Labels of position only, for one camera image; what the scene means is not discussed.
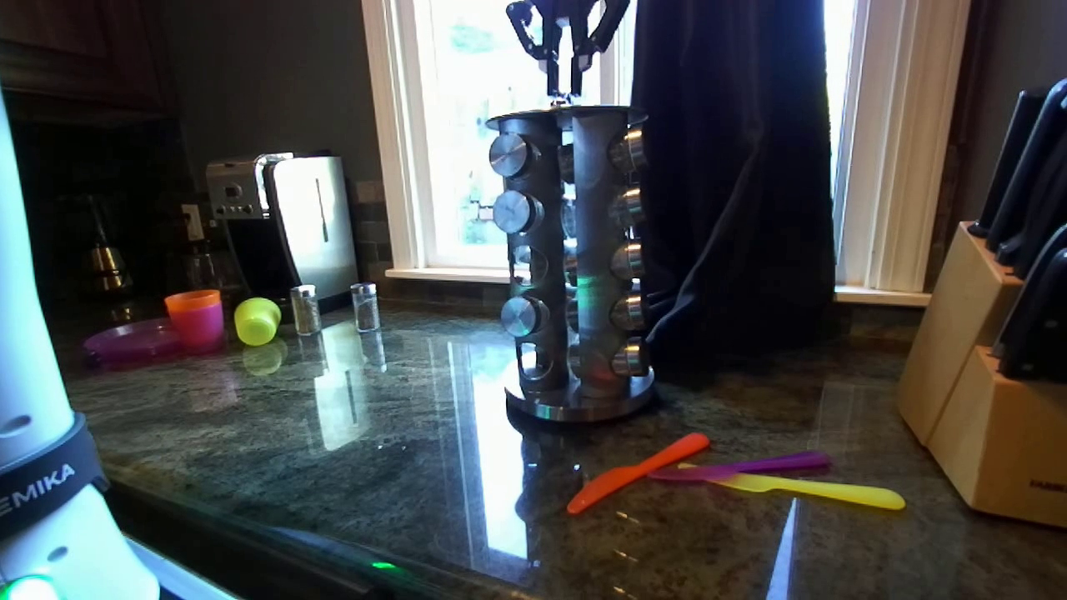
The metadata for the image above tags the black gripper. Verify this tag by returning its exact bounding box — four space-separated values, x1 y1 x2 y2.
504 0 632 101

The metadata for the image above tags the stainless steel revolving spice rack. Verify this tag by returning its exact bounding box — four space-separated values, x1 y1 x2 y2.
483 97 661 428

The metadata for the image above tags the metal capped spice jar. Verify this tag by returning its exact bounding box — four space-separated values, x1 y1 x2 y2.
610 338 654 380
496 289 547 345
487 131 539 179
610 182 654 232
610 289 654 332
610 126 654 179
491 182 544 236
610 236 654 284

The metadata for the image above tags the black window curtain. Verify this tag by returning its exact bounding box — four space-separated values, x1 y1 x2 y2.
629 0 839 387

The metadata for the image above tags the stainless steel coffee maker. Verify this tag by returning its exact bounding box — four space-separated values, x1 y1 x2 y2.
204 149 362 302

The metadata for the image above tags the glass shaker with metal cap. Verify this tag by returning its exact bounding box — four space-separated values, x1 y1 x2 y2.
347 281 382 338
285 284 326 340

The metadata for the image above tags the yellow-green plastic cup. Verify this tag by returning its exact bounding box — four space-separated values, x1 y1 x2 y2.
231 295 285 351

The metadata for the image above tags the orange plastic knife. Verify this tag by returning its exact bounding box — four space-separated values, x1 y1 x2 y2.
564 430 716 520

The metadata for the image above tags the orange pink plastic cup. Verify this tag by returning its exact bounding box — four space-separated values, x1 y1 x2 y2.
164 288 227 356

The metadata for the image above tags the purple plastic knife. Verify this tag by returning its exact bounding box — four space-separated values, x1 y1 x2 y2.
647 449 838 488

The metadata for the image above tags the yellow plastic knife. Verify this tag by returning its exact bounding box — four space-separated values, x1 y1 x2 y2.
676 461 911 516

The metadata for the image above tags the purple plastic plate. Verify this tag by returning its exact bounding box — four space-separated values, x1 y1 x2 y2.
80 317 180 369

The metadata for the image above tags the wooden knife block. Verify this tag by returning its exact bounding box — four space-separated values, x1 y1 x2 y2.
893 216 1067 529

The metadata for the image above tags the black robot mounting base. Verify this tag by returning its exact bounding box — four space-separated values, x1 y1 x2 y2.
102 476 470 600

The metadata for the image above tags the white window frame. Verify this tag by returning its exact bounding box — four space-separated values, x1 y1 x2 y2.
360 0 977 311

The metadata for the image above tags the black handled kitchen knife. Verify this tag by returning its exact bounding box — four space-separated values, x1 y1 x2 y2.
983 74 1067 258
975 86 1050 240
998 155 1067 277
990 221 1067 387

